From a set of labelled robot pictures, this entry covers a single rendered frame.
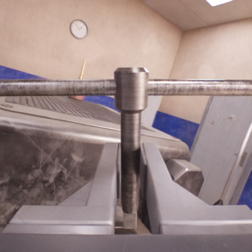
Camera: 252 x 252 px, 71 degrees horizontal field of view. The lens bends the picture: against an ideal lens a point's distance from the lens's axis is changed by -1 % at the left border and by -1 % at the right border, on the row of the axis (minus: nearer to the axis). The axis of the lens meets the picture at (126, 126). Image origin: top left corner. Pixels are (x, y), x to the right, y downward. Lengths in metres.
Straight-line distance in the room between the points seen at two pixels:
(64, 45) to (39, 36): 0.41
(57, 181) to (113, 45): 3.76
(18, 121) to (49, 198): 0.14
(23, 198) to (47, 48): 3.37
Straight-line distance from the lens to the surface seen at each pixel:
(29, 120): 0.30
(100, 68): 3.85
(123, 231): 0.38
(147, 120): 3.97
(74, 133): 0.31
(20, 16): 3.66
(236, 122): 3.51
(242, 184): 3.41
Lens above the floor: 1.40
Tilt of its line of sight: 8 degrees down
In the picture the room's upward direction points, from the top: 17 degrees clockwise
